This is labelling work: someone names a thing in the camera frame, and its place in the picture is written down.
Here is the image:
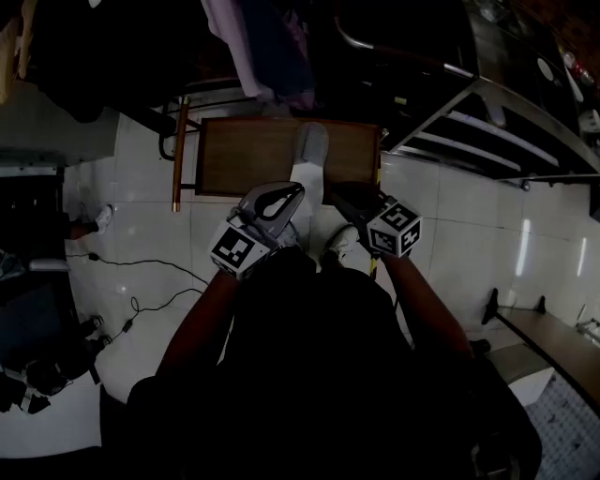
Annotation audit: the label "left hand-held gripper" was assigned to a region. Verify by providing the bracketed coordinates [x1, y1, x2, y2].
[208, 181, 307, 283]

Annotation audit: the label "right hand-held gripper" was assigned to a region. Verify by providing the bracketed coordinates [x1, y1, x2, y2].
[327, 180, 423, 260]

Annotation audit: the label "metal kitchen rack shelf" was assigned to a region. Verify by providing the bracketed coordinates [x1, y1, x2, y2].
[388, 0, 600, 191]

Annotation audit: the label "person's left forearm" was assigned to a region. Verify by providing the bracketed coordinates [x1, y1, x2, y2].
[157, 269, 245, 376]

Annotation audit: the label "person's right forearm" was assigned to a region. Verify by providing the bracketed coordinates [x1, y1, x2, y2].
[382, 255, 475, 362]

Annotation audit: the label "person's white sneaker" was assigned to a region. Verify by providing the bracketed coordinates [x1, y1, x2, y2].
[321, 224, 361, 268]

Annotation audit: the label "wooden platform trolley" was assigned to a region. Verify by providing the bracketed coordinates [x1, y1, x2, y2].
[171, 96, 383, 213]

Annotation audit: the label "black garment rack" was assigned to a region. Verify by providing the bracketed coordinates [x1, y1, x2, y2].
[149, 77, 263, 163]

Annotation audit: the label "lilac hanging garment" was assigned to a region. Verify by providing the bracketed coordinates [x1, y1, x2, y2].
[201, 0, 323, 112]

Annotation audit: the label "dark blue hanging garment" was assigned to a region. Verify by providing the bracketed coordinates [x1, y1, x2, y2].
[243, 0, 316, 95]

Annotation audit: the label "person's black clothes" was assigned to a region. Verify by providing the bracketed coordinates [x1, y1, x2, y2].
[126, 246, 543, 480]

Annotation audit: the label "black hanging garments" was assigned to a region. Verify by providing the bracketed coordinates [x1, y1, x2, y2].
[27, 0, 212, 124]

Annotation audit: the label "clear glass container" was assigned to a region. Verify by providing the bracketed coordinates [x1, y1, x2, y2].
[472, 0, 512, 23]

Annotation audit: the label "grey chair armrest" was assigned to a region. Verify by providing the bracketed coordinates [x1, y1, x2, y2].
[29, 258, 71, 274]

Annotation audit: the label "wooden bench with black legs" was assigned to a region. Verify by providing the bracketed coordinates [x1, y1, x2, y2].
[481, 287, 600, 410]

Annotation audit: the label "white spoon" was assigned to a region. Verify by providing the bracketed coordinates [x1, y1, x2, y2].
[564, 65, 585, 102]

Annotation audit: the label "white box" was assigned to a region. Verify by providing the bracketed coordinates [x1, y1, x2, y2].
[485, 344, 557, 409]

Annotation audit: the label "white striped cup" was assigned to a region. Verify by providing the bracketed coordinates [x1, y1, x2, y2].
[578, 108, 600, 137]

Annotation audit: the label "plastic bottle with red label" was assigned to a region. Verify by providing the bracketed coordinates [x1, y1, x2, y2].
[560, 46, 596, 86]

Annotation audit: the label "beige hanging garment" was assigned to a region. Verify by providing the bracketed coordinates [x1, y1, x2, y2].
[0, 0, 38, 105]

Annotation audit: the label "black cable with plug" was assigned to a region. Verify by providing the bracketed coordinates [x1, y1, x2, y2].
[67, 251, 210, 287]

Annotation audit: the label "black looped cable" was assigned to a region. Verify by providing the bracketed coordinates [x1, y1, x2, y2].
[122, 287, 205, 335]

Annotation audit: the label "metal wire rack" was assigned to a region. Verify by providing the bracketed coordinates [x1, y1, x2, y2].
[576, 317, 600, 344]

